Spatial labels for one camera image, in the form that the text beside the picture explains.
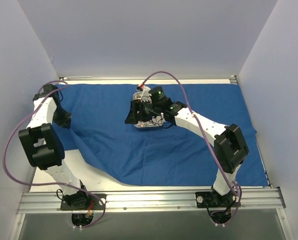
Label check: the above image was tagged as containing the blue surgical cloth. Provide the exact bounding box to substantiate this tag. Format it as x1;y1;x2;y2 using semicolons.
54;84;268;187

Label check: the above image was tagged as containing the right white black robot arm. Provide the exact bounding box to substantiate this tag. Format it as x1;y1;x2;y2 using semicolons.
125;84;249;207

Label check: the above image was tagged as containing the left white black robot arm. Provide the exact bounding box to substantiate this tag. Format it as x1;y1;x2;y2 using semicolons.
18;83;90;210

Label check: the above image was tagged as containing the stainless steel instrument tray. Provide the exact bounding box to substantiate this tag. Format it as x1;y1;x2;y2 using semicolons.
132;91;167;131

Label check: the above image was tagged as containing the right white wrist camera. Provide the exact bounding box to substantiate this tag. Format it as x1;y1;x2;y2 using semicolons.
137;84;152;103

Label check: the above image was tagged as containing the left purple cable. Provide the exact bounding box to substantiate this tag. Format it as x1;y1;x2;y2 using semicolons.
2;80;106;228

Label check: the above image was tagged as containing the purple cable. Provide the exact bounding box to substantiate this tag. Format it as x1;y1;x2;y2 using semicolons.
140;71;242;226
2;80;106;228

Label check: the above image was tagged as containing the back aluminium rail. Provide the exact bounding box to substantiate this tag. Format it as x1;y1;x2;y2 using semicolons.
59;76;92;81

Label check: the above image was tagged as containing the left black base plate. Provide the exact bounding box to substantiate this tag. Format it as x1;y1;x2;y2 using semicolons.
60;192;107;211

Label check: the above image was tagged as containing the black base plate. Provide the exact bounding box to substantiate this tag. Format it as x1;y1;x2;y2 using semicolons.
60;192;107;211
195;191;241;209

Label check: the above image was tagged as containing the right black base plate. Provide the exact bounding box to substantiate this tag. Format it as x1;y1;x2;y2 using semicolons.
195;191;241;209

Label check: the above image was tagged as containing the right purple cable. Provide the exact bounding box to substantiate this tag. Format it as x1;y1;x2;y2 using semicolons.
140;71;242;226

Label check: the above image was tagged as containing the front aluminium rail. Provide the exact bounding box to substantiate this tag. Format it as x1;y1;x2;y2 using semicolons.
17;187;286;214

